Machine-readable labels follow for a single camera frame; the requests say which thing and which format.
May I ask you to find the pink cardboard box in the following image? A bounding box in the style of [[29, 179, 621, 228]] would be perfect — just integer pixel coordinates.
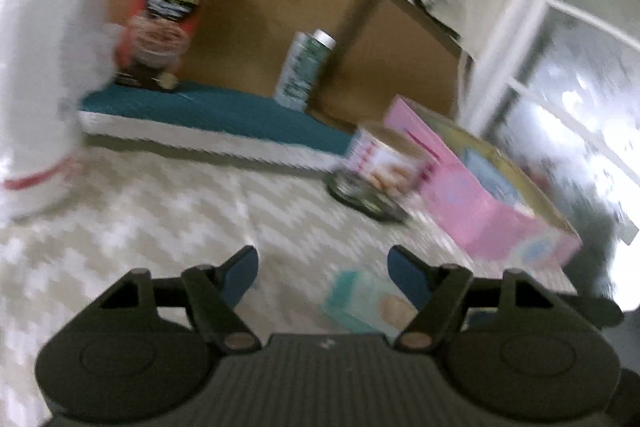
[[383, 95, 584, 269]]

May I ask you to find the dark round lid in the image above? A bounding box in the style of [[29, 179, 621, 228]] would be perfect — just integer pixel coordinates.
[[326, 171, 414, 225]]

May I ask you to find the tin can with pink label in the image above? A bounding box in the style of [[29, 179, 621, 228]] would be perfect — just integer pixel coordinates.
[[344, 122, 437, 201]]

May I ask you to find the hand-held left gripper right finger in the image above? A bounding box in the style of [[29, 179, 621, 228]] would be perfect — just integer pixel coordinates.
[[387, 244, 557, 353]]

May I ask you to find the white window frame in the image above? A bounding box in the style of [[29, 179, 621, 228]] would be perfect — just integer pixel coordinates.
[[462, 0, 640, 248]]

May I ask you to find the small teal packet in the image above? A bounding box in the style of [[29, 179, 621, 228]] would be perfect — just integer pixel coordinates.
[[321, 269, 422, 336]]

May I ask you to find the small cardboard sheet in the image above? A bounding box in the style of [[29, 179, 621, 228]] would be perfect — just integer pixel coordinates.
[[306, 0, 474, 134]]

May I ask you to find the beige patterned blanket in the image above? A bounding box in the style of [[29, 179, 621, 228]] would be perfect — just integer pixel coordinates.
[[0, 127, 576, 427]]

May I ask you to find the green white can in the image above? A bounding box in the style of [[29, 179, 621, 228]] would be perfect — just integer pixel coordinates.
[[273, 29, 337, 113]]

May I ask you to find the red cereal box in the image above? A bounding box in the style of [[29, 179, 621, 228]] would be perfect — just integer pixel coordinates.
[[113, 0, 227, 94]]

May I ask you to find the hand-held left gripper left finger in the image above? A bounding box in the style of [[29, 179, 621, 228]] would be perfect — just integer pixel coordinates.
[[92, 245, 262, 354]]

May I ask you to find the bagged stack of white cups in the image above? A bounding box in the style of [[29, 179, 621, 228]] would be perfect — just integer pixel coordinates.
[[0, 0, 120, 222]]

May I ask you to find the teal mat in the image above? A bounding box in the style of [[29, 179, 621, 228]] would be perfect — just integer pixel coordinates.
[[76, 78, 357, 159]]

